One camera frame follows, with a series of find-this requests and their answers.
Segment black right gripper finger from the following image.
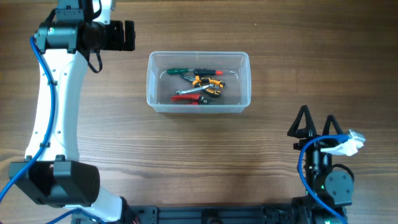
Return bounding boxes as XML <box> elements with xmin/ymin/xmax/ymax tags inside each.
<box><xmin>322</xmin><ymin>114</ymin><xmax>343</xmax><ymax>136</ymax></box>
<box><xmin>287</xmin><ymin>105</ymin><xmax>317</xmax><ymax>139</ymax></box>

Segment green handled screwdriver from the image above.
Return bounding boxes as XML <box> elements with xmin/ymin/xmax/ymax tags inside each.
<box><xmin>166</xmin><ymin>68</ymin><xmax>193</xmax><ymax>75</ymax></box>

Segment silver socket wrench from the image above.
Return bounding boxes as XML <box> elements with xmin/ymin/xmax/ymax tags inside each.
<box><xmin>175</xmin><ymin>84</ymin><xmax>215</xmax><ymax>95</ymax></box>

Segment black red screwdriver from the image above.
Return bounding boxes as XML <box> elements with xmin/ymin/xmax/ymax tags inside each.
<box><xmin>193</xmin><ymin>68</ymin><xmax>234</xmax><ymax>76</ymax></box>

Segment orange black pliers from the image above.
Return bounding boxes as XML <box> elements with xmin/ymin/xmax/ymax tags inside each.
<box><xmin>178</xmin><ymin>75</ymin><xmax>226</xmax><ymax>98</ymax></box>

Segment red handled snips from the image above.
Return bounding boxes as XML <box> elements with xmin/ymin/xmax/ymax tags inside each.
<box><xmin>170</xmin><ymin>94</ymin><xmax>215</xmax><ymax>105</ymax></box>

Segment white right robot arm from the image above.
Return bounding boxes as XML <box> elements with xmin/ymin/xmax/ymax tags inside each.
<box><xmin>287</xmin><ymin>105</ymin><xmax>366</xmax><ymax>223</ymax></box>

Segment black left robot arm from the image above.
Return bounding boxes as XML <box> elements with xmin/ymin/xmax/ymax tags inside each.
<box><xmin>6</xmin><ymin>0</ymin><xmax>139</xmax><ymax>223</ymax></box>

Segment clear plastic container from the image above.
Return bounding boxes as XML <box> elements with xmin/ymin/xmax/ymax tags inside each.
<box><xmin>147</xmin><ymin>51</ymin><xmax>251</xmax><ymax>113</ymax></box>

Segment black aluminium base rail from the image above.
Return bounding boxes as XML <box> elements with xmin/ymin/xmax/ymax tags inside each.
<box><xmin>70</xmin><ymin>202</ymin><xmax>347</xmax><ymax>224</ymax></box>

